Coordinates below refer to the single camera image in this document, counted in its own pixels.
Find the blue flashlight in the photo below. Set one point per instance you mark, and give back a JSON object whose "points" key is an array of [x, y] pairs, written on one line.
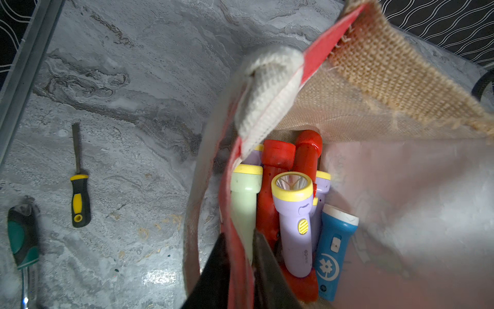
{"points": [[337, 229]]}

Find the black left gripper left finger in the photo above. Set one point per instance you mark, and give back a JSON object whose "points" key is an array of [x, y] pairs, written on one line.
{"points": [[212, 288]]}

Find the jute and red tote bag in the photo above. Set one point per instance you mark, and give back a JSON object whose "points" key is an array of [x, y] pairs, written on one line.
{"points": [[410, 151]]}

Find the red flashlight back row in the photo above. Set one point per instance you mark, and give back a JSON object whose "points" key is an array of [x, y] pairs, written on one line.
{"points": [[308, 151]]}

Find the yellow black handled file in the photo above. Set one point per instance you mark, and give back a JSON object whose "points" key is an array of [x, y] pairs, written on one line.
{"points": [[81, 209]]}

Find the red flashlight front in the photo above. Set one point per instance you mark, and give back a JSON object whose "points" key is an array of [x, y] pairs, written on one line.
{"points": [[305, 289], [277, 157]]}

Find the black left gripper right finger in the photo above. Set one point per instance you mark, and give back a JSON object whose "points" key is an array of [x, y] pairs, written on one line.
{"points": [[271, 288]]}

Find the pale green flashlight front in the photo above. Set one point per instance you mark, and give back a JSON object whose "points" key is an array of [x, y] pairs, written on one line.
{"points": [[245, 184]]}

